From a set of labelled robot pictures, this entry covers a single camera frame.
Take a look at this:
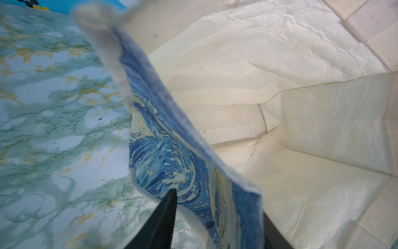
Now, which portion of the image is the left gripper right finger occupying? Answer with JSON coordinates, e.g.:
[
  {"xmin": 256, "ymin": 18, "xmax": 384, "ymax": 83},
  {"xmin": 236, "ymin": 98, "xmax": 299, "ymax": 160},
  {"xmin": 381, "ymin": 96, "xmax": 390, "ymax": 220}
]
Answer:
[{"xmin": 263, "ymin": 212, "xmax": 293, "ymax": 249}]

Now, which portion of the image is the cream canvas shopping bag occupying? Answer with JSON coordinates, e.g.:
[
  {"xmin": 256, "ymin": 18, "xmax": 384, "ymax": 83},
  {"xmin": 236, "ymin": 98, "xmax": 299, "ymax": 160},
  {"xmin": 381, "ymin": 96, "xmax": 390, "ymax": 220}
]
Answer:
[{"xmin": 73, "ymin": 1, "xmax": 398, "ymax": 249}]

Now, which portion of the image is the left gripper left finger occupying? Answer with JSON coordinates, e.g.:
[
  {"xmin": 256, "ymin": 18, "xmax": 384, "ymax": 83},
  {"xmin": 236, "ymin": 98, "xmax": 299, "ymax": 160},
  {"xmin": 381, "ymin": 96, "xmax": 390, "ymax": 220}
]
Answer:
[{"xmin": 125, "ymin": 189, "xmax": 177, "ymax": 249}]

